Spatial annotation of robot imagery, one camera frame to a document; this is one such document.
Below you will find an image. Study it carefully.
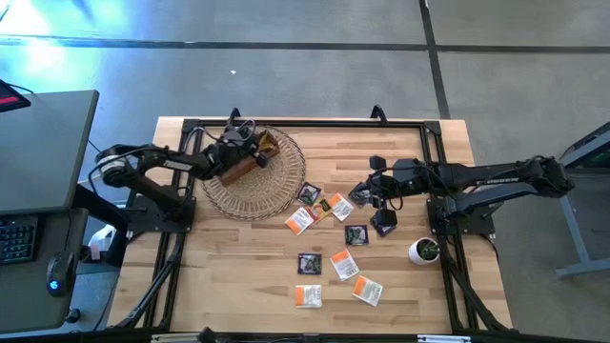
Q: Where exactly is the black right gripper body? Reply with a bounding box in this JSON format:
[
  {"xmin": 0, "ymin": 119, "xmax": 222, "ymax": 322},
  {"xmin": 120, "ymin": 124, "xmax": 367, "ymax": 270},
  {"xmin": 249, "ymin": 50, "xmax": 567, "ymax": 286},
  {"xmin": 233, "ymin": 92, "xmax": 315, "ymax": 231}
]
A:
[{"xmin": 366, "ymin": 158, "xmax": 423, "ymax": 202}]

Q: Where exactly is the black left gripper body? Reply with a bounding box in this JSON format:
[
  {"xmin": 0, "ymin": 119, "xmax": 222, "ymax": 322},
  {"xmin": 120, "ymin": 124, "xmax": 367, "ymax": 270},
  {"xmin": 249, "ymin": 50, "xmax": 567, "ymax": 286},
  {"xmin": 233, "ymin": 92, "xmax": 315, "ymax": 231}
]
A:
[{"xmin": 204, "ymin": 136, "xmax": 262, "ymax": 181}]

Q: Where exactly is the dark foil tea packet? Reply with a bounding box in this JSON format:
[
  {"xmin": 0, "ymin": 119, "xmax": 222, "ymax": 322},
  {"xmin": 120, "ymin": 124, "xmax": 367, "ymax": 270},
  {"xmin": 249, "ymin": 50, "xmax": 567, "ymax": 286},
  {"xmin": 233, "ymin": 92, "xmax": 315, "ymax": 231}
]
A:
[
  {"xmin": 344, "ymin": 224, "xmax": 370, "ymax": 247},
  {"xmin": 370, "ymin": 216, "xmax": 398, "ymax": 238},
  {"xmin": 295, "ymin": 181, "xmax": 323, "ymax": 207},
  {"xmin": 297, "ymin": 252, "xmax": 323, "ymax": 276},
  {"xmin": 348, "ymin": 182, "xmax": 377, "ymax": 209}
]

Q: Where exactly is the orange white tea packet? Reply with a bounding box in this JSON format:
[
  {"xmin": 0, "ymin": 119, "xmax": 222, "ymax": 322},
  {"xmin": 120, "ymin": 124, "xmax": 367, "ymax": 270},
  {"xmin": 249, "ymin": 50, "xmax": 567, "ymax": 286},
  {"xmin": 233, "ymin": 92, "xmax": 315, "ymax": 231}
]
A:
[
  {"xmin": 284, "ymin": 206, "xmax": 316, "ymax": 237},
  {"xmin": 294, "ymin": 284, "xmax": 323, "ymax": 310},
  {"xmin": 327, "ymin": 192, "xmax": 356, "ymax": 222},
  {"xmin": 351, "ymin": 274, "xmax": 384, "ymax": 308},
  {"xmin": 329, "ymin": 249, "xmax": 360, "ymax": 282}
]

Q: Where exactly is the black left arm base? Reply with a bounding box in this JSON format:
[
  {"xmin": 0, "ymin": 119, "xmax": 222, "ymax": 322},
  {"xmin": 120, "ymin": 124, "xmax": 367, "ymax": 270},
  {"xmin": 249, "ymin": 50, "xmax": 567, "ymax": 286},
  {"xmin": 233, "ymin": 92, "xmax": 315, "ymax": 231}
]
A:
[{"xmin": 126, "ymin": 193, "xmax": 197, "ymax": 235}]

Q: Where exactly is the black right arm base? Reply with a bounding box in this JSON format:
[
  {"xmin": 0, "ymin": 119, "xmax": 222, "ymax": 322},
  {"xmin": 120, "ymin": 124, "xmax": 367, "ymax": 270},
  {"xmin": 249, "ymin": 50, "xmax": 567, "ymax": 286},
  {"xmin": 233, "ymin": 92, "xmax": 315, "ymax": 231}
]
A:
[{"xmin": 426, "ymin": 195, "xmax": 497, "ymax": 237}]

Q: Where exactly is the wooden tea organizer box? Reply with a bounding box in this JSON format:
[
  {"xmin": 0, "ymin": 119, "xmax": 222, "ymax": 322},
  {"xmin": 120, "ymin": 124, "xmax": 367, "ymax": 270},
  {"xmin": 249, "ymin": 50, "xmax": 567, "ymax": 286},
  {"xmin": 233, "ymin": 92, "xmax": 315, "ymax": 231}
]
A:
[{"xmin": 217, "ymin": 131, "xmax": 282, "ymax": 188}]

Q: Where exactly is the round woven placemat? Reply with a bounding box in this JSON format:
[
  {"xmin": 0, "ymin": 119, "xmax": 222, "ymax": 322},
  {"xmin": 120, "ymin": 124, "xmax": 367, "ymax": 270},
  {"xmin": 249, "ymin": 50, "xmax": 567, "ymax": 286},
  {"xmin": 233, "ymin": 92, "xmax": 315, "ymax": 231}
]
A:
[{"xmin": 202, "ymin": 126, "xmax": 307, "ymax": 221}]

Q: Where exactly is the small plant in white pot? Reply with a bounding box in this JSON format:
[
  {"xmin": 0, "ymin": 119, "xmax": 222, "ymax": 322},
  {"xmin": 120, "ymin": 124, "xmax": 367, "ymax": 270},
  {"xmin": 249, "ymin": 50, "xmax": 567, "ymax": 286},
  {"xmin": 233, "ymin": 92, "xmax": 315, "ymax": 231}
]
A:
[{"xmin": 408, "ymin": 236, "xmax": 442, "ymax": 267}]

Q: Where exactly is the white plastic bag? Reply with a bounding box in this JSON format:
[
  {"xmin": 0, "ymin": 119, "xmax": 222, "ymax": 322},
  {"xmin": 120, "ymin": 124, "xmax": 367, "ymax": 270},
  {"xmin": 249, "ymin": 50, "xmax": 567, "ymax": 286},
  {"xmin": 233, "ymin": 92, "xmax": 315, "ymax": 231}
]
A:
[{"xmin": 88, "ymin": 223, "xmax": 118, "ymax": 263}]

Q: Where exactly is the grey metal stand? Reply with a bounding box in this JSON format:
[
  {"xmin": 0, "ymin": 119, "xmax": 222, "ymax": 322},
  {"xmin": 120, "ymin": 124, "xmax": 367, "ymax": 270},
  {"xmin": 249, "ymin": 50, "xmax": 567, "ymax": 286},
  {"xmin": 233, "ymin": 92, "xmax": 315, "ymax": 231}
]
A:
[{"xmin": 555, "ymin": 121, "xmax": 610, "ymax": 280}]

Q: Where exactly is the grey side desk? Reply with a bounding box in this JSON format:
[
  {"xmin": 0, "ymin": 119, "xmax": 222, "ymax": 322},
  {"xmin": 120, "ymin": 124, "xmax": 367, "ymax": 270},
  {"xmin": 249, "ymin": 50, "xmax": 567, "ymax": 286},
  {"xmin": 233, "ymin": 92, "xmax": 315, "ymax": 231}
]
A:
[{"xmin": 0, "ymin": 89, "xmax": 130, "ymax": 337}]

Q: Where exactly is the black computer mouse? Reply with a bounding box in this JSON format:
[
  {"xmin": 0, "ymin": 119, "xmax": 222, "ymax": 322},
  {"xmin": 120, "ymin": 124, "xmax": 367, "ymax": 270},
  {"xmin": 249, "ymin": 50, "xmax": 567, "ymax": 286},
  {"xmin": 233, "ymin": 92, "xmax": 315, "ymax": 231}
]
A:
[{"xmin": 46, "ymin": 251, "xmax": 76, "ymax": 299}]

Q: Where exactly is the black backlit keyboard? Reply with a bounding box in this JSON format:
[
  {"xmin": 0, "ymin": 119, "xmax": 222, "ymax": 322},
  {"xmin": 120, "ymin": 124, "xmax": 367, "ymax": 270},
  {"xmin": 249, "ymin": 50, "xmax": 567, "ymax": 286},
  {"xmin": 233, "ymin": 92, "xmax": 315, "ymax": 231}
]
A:
[{"xmin": 0, "ymin": 213, "xmax": 40, "ymax": 267}]

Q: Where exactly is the red black device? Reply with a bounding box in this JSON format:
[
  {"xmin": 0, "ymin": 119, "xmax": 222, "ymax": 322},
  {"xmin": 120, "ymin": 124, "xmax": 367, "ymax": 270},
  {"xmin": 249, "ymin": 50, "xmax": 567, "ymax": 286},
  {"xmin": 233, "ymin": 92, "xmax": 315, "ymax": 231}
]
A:
[{"xmin": 0, "ymin": 79, "xmax": 32, "ymax": 114}]

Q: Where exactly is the black aluminium table frame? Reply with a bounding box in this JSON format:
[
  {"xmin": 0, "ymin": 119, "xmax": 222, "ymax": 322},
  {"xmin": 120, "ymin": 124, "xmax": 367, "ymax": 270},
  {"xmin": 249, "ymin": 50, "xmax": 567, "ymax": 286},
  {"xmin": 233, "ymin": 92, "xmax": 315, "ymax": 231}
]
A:
[{"xmin": 107, "ymin": 117, "xmax": 515, "ymax": 337}]

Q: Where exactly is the silver metal bracket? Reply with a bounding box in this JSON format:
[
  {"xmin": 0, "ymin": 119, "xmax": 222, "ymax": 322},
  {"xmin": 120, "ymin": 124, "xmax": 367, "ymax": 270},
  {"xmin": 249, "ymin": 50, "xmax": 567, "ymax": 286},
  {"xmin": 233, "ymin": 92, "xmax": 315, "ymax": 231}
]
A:
[
  {"xmin": 417, "ymin": 333, "xmax": 473, "ymax": 343},
  {"xmin": 151, "ymin": 332, "xmax": 206, "ymax": 343}
]

